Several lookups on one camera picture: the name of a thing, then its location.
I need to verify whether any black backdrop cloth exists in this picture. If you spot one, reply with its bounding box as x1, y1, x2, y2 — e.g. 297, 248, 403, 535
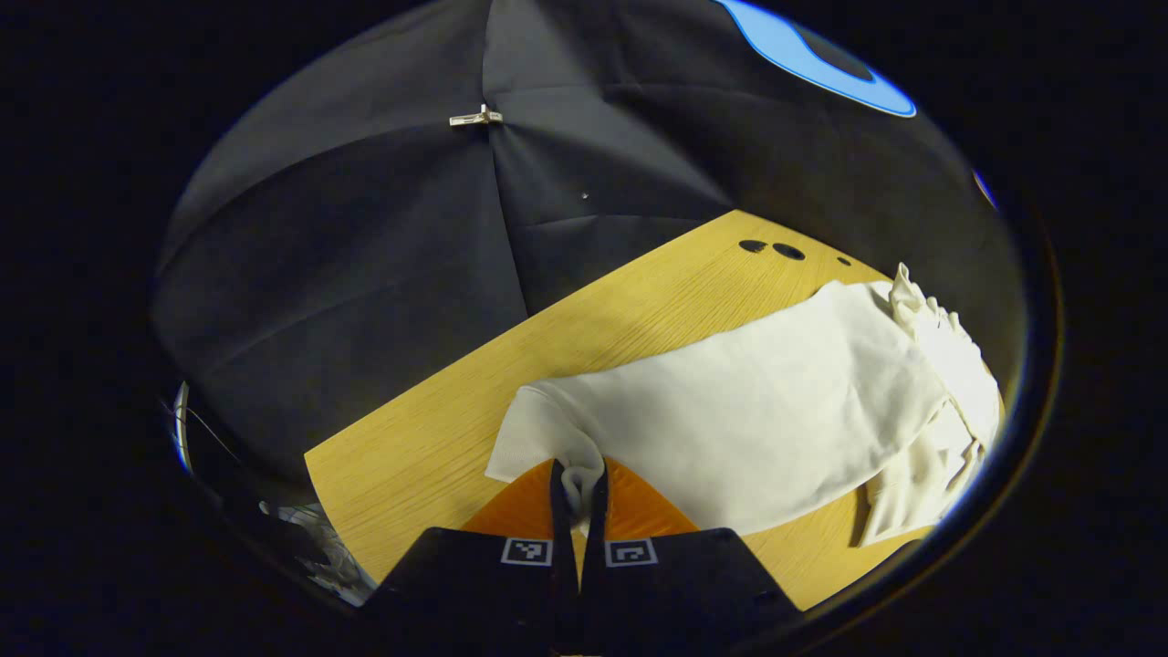
151, 0, 1032, 512

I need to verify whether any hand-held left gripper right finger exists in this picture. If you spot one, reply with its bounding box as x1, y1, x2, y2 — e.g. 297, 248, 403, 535
580, 458, 806, 654

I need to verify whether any white hooded sweatshirt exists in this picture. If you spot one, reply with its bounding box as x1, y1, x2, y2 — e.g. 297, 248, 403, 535
484, 263, 1005, 548

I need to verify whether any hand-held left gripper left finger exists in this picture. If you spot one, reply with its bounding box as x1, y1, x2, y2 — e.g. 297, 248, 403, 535
360, 458, 582, 654

